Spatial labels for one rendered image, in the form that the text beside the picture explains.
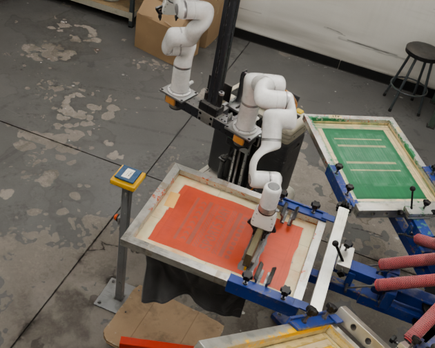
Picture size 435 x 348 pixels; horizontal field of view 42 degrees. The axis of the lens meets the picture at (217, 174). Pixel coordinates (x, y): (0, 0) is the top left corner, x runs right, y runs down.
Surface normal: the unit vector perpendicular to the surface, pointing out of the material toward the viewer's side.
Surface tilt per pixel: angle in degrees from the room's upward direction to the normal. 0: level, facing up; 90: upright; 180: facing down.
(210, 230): 0
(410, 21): 90
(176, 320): 0
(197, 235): 0
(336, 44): 90
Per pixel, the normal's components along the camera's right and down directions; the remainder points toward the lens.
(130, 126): 0.15, -0.76
